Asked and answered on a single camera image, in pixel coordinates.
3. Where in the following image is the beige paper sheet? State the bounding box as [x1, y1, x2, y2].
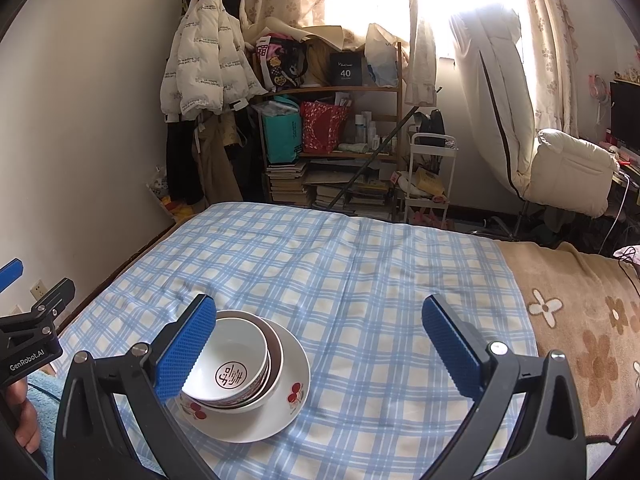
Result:
[295, 25, 371, 53]

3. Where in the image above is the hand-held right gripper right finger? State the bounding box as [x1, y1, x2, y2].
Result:
[417, 294, 587, 480]

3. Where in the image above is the white metal cart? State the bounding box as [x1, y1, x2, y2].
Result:
[400, 132, 458, 226]

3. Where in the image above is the large cherry print plate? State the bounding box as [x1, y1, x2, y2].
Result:
[177, 317, 312, 444]

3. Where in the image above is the patterned plastic bag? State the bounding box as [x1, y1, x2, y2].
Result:
[147, 165, 193, 223]

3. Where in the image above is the black hanging garment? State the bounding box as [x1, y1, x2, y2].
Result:
[165, 120, 206, 206]

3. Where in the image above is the teal shopping bag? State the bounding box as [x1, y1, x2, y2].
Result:
[262, 100, 303, 165]

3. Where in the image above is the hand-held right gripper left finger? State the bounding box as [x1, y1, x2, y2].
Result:
[52, 294, 226, 480]

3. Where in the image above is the stack of books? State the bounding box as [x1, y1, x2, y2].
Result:
[265, 160, 311, 206]
[310, 182, 391, 218]

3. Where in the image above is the black box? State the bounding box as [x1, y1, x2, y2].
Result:
[330, 52, 368, 88]

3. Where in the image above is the black rod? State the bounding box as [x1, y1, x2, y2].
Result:
[327, 106, 421, 208]

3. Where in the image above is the yellow packet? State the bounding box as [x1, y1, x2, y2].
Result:
[412, 169, 446, 196]

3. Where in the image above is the black monitor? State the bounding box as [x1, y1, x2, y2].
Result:
[610, 80, 640, 153]

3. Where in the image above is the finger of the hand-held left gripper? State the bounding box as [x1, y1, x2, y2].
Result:
[0, 258, 24, 291]
[0, 278, 76, 342]

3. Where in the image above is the person's left hand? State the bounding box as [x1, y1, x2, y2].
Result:
[5, 375, 42, 455]

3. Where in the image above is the red patterned bowl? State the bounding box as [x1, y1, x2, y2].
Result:
[197, 314, 275, 409]

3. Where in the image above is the white plastic bag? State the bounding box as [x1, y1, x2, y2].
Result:
[365, 22, 401, 88]

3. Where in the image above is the beige hanging coat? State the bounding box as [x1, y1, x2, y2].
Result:
[192, 110, 246, 206]

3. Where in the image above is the light blue towel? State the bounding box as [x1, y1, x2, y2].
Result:
[25, 370, 66, 480]

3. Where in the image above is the cream padded chair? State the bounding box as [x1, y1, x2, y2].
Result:
[522, 128, 621, 218]

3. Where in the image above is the white puffer jacket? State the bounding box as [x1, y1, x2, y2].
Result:
[160, 0, 268, 121]

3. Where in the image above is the pink and black bag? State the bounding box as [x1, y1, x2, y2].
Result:
[255, 34, 308, 92]

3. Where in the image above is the bowl with red emblem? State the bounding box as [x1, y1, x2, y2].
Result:
[181, 317, 271, 404]

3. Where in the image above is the plain white bowl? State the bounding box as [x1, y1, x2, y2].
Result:
[200, 310, 284, 414]

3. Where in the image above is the wooden shelf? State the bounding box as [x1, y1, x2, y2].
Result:
[252, 42, 403, 221]

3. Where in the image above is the red patterned bag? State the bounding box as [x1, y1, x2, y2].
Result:
[300, 101, 349, 155]

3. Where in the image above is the blue plaid cloth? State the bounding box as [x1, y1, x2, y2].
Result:
[52, 202, 538, 480]

